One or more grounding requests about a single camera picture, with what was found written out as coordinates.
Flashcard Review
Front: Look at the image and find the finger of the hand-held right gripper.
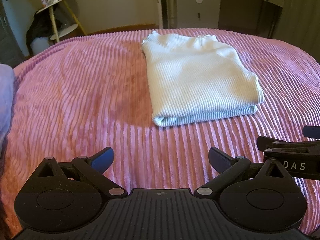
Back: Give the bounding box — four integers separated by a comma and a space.
257, 135, 320, 149
302, 126, 320, 139

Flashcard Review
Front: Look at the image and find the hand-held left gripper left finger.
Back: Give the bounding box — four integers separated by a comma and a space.
29, 147, 127, 198

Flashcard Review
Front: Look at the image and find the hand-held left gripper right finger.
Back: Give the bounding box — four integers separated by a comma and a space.
196, 147, 292, 197

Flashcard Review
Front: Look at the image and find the white ribbed sweater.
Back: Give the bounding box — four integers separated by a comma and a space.
141, 31, 265, 127

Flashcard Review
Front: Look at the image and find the pink ribbed blanket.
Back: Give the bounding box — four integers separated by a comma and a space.
0, 27, 320, 238

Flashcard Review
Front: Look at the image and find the grey-green curtain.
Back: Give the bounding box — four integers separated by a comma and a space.
272, 0, 320, 64

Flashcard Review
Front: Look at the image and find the purple pillow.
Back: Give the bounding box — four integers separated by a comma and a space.
0, 64, 15, 140

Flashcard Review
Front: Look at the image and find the white bin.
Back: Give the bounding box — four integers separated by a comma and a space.
30, 36, 54, 55

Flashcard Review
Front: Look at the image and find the dark cloth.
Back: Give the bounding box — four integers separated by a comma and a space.
26, 9, 65, 43

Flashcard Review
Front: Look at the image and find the dark door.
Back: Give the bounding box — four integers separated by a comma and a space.
0, 0, 25, 67

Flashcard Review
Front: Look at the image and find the grey drawer cabinet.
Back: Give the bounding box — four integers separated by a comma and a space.
172, 0, 222, 29

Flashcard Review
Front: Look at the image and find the round white side table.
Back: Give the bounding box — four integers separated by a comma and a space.
35, 0, 88, 43

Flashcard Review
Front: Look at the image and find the white tower fan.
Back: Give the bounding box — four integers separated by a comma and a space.
155, 0, 168, 29

